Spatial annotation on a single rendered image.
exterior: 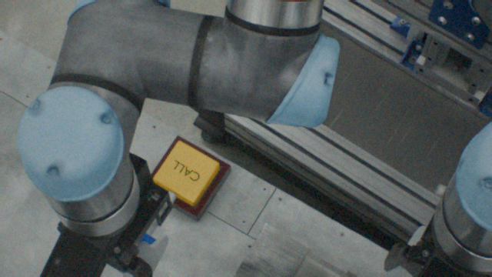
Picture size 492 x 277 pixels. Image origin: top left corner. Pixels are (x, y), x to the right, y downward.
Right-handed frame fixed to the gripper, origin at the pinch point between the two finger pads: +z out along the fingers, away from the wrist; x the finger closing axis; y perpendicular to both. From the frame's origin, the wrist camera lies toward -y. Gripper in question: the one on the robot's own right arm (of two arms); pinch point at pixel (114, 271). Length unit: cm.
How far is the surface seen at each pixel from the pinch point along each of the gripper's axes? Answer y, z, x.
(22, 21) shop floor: 50, 95, 75
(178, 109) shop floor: 50, 95, 33
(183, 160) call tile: 17.3, 11.4, 3.5
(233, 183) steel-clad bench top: 19.0, 15.1, -2.6
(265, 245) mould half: 12.0, 6.0, -11.4
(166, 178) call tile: 14.2, 11.3, 4.0
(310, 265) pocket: 13.4, 8.8, -16.6
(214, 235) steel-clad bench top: 12.0, 15.0, -4.2
